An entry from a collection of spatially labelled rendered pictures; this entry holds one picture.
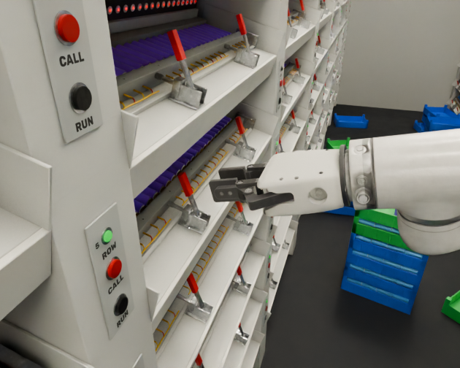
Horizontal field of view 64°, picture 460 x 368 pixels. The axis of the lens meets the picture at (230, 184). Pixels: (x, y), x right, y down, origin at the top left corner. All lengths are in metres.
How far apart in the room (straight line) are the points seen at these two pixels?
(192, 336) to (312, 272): 1.31
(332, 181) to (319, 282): 1.47
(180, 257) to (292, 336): 1.16
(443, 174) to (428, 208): 0.05
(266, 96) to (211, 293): 0.47
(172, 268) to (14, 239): 0.27
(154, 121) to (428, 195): 0.30
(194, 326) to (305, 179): 0.36
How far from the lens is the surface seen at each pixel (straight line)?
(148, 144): 0.38
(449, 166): 0.43
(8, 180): 0.27
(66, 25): 0.26
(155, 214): 0.54
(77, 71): 0.27
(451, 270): 2.18
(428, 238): 0.49
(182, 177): 0.53
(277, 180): 0.44
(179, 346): 0.66
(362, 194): 0.43
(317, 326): 1.69
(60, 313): 0.33
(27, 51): 0.25
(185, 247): 0.53
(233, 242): 0.84
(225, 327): 0.93
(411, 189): 0.43
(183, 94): 0.48
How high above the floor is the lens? 1.25
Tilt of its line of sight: 28 degrees down
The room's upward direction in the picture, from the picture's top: straight up
